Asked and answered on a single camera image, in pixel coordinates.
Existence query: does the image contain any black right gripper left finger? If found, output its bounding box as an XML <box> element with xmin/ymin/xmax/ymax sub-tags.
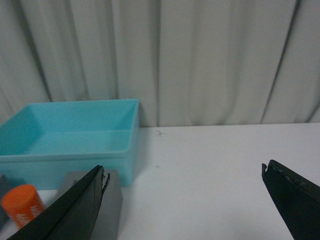
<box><xmin>9</xmin><ymin>165</ymin><xmax>110</xmax><ymax>240</ymax></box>

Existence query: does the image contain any light blue plastic box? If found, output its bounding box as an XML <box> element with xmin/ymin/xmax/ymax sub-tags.
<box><xmin>0</xmin><ymin>99</ymin><xmax>140</xmax><ymax>190</ymax></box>

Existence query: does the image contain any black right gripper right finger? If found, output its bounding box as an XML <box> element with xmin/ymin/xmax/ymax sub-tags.
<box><xmin>261</xmin><ymin>159</ymin><xmax>320</xmax><ymax>240</ymax></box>

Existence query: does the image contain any gray block with round hole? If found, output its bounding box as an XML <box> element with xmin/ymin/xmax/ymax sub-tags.
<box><xmin>55</xmin><ymin>169</ymin><xmax>123</xmax><ymax>240</ymax></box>

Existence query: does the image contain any orange cylinder part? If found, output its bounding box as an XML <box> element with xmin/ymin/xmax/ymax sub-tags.
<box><xmin>0</xmin><ymin>184</ymin><xmax>46</xmax><ymax>229</ymax></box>

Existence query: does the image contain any white curtain backdrop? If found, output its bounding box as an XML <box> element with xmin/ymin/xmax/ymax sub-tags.
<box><xmin>0</xmin><ymin>0</ymin><xmax>320</xmax><ymax>127</ymax></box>

